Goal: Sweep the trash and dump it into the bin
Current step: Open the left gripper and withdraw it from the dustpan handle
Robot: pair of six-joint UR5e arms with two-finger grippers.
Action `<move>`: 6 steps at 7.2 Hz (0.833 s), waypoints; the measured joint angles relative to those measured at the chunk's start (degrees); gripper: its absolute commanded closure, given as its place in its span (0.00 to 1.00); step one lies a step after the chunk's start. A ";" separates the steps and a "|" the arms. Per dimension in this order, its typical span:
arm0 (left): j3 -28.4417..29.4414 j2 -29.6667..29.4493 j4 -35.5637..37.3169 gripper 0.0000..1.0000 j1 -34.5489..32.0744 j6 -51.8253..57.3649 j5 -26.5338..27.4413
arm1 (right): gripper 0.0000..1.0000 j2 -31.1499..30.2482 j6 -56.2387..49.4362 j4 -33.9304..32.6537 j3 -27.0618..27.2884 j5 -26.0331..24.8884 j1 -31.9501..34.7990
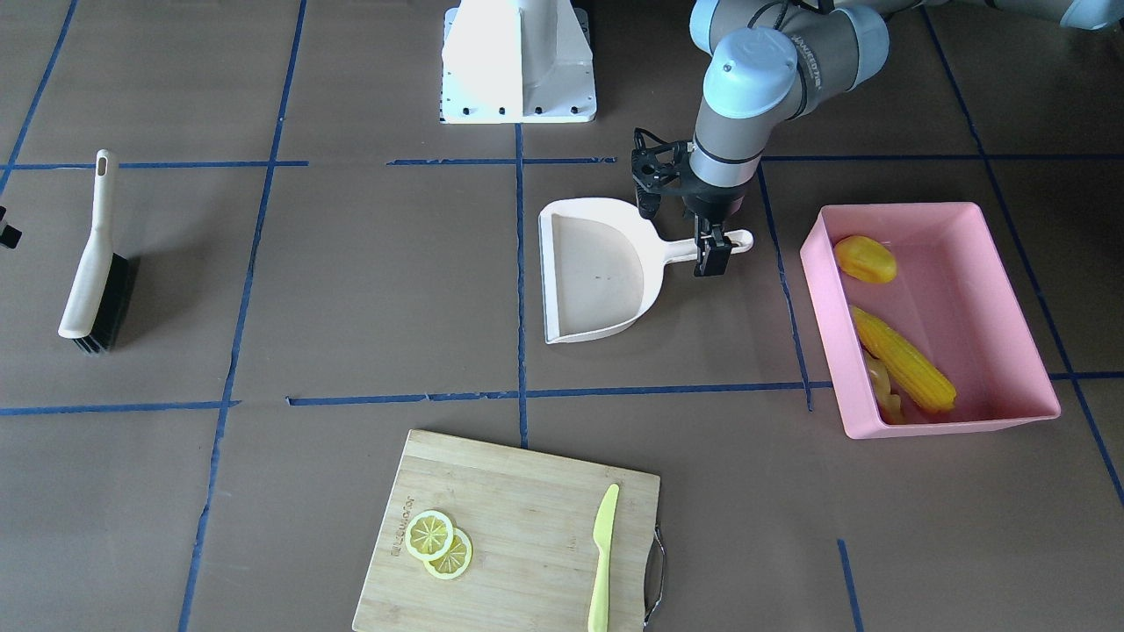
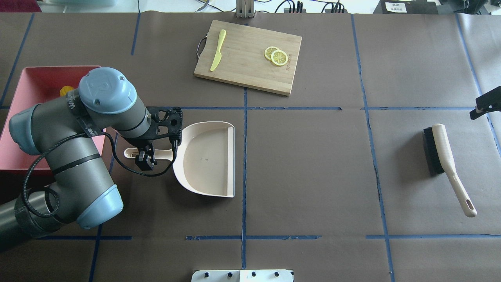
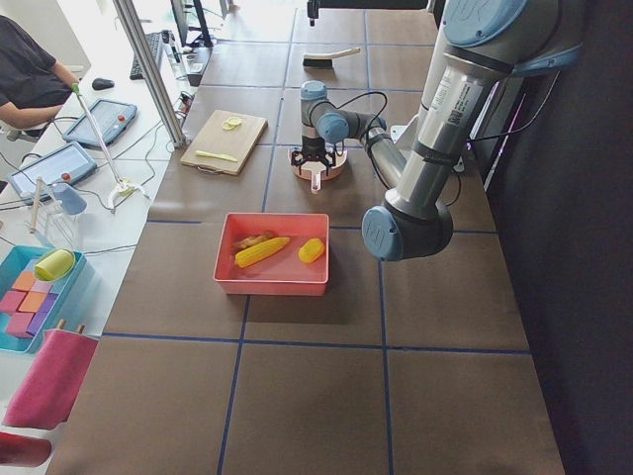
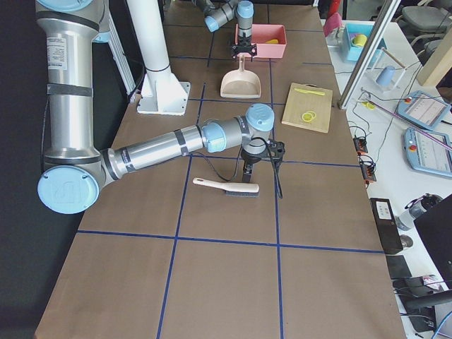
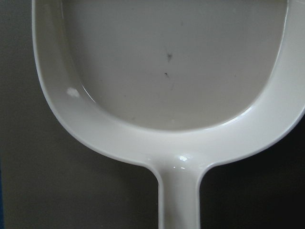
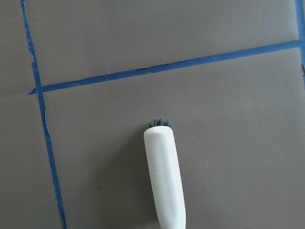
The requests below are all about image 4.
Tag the yellow plastic knife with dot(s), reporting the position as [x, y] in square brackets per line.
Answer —
[309, 92]

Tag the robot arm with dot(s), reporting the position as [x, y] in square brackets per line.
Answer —
[74, 171]
[242, 12]

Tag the black box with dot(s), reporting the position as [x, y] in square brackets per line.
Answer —
[386, 225]

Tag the teach pendant far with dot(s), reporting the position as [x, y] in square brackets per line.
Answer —
[423, 110]

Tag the teal tray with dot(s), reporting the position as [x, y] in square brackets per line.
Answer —
[349, 52]

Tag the teach pendant near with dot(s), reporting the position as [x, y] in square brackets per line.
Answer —
[426, 153]

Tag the pink cloth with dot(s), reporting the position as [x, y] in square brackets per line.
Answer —
[332, 23]

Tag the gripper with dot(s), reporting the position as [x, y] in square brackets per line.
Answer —
[242, 39]
[251, 155]

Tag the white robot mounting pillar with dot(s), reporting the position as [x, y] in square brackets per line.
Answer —
[162, 93]

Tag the blue paper cup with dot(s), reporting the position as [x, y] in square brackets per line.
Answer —
[386, 75]

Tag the reacher grabber tool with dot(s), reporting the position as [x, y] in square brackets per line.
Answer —
[395, 114]

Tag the beige hand brush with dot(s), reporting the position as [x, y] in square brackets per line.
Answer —
[230, 188]

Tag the teach pendant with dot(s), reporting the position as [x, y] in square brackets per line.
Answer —
[426, 153]
[423, 110]

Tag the beige plastic dustpan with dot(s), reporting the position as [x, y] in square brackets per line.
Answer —
[240, 83]

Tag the yellow-green cup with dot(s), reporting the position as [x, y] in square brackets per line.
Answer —
[359, 40]

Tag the wooden cutting board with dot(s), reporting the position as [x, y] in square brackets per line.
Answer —
[308, 107]

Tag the aluminium frame post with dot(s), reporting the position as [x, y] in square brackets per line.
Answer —
[383, 19]

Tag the wooden rack stand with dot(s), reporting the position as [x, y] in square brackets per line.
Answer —
[385, 58]

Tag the red plastic bin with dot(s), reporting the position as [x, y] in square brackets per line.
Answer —
[260, 33]

